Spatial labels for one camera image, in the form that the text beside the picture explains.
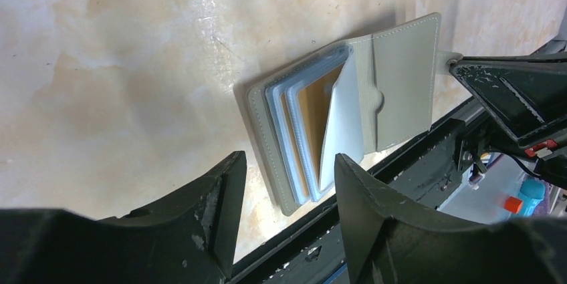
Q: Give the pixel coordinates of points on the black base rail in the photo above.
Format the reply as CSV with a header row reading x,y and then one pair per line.
x,y
429,169

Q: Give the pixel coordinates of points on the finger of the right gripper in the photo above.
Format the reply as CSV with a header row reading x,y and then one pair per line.
x,y
525,95

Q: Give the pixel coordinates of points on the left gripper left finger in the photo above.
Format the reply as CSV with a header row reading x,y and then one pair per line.
x,y
187,236

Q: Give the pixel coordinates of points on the gold credit card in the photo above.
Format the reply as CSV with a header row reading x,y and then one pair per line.
x,y
307,95

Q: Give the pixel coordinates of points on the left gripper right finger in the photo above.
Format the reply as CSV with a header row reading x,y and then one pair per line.
x,y
390,238

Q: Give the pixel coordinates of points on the grey card holder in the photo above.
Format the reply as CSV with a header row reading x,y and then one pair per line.
x,y
384,96

